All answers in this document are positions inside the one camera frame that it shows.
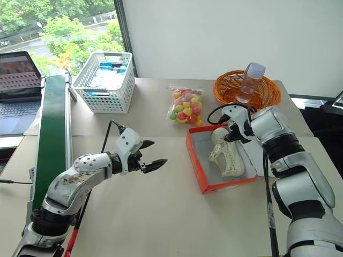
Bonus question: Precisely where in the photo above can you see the green conveyor belt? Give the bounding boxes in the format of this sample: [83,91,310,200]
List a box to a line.
[27,70,79,216]

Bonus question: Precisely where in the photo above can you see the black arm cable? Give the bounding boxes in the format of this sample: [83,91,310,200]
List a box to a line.
[208,104,281,257]
[100,119,127,154]

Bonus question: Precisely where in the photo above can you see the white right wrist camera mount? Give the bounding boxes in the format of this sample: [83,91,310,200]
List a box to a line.
[220,104,255,143]

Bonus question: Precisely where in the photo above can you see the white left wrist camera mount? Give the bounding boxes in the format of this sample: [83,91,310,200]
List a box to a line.
[115,127,142,176]

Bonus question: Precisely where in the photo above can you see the orange cardboard shoebox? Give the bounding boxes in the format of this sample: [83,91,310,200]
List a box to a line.
[185,125,258,195]

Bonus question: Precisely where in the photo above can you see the blue and white packets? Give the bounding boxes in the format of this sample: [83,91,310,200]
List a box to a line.
[88,62,128,97]

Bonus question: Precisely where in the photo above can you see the white perforated plastic basket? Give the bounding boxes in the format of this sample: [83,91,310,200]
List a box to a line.
[70,51,136,115]

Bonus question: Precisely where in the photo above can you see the black window frame post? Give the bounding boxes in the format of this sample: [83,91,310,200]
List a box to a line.
[113,0,138,79]

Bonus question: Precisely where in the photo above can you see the red cable sleeve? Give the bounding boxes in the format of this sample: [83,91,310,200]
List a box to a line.
[65,226,80,257]

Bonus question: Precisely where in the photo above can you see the grey laptop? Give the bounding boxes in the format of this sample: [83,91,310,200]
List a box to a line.
[0,50,46,135]

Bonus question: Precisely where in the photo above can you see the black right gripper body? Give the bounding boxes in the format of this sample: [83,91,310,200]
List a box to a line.
[229,123,243,143]

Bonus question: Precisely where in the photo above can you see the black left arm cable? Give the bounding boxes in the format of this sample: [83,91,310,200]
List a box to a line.
[100,119,127,154]

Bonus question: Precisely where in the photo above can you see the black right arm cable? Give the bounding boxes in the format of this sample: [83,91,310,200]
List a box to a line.
[208,104,281,257]

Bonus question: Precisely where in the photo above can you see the thin black cable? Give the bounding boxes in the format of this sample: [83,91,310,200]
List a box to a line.
[0,178,33,185]

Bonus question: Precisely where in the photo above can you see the clear bottle with lavender cap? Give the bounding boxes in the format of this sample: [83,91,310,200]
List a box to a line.
[235,62,267,104]

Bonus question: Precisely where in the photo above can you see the bag of colourful candies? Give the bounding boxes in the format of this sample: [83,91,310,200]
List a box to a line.
[166,85,205,128]

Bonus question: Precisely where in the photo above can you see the white perforated shoe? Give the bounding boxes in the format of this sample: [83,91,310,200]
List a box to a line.
[211,127,232,145]
[208,142,245,178]

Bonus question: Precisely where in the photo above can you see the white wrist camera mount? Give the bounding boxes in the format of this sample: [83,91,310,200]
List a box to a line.
[115,127,142,176]
[220,104,255,143]

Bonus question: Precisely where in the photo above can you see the black side table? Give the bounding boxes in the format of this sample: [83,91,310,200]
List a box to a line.
[288,90,343,151]

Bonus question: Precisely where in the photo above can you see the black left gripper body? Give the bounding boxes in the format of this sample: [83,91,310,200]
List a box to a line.
[125,143,147,173]

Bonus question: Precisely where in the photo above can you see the orange wicker basket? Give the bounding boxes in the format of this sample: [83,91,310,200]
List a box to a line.
[213,70,282,111]

